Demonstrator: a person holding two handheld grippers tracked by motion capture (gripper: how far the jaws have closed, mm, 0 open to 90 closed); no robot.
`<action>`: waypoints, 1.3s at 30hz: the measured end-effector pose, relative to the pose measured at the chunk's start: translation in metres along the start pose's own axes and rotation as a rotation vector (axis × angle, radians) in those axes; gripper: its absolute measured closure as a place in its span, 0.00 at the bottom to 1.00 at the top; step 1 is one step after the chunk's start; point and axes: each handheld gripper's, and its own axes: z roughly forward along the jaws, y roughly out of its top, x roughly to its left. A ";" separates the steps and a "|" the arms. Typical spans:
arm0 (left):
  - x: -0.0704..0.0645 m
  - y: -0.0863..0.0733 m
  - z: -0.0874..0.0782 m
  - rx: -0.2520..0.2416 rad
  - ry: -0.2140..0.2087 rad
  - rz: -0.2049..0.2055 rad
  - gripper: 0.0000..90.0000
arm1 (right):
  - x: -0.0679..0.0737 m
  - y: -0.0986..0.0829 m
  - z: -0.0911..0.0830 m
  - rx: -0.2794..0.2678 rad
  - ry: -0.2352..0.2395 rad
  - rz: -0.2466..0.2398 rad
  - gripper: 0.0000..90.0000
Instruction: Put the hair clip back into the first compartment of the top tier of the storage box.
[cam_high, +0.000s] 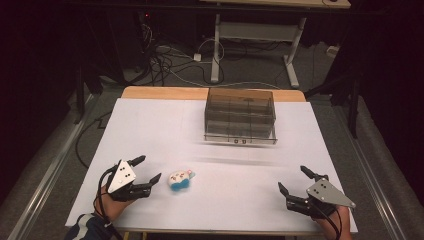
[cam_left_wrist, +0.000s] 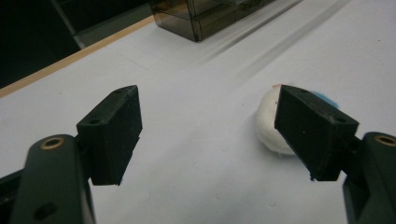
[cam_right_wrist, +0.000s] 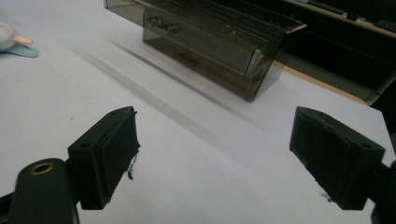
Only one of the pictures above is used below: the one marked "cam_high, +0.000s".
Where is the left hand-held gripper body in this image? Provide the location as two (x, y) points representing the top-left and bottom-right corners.
(106, 159), (153, 203)

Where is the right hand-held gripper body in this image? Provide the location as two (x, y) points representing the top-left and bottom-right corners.
(285, 175), (357, 220)

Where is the person's left hand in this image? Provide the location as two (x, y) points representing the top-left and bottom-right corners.
(96, 184), (134, 223)

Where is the person's right hand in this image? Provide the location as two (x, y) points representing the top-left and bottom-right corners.
(313, 205), (353, 240)

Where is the white and blue plush toy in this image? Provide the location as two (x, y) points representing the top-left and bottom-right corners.
(167, 169), (197, 192)

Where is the white table mat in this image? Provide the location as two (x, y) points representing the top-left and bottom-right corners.
(65, 97), (358, 234)

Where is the black stand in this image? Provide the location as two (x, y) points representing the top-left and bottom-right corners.
(304, 76), (361, 139)
(73, 63), (104, 124)

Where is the clear plastic drawer box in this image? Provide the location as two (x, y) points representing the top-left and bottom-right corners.
(203, 87), (278, 145)

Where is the white power strip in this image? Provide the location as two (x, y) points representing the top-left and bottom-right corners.
(325, 44), (341, 57)

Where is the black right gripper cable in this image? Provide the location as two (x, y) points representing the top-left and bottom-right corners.
(313, 199), (344, 240)

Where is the metal floor rail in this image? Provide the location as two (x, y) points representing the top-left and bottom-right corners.
(333, 103), (408, 240)
(6, 93), (98, 240)

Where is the black floor cable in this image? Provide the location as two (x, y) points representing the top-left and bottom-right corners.
(74, 111), (113, 169)

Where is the bundle of black floor cables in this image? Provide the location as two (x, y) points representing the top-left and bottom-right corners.
(139, 23), (228, 88)

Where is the white metal desk frame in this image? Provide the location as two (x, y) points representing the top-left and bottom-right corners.
(210, 13), (308, 89)

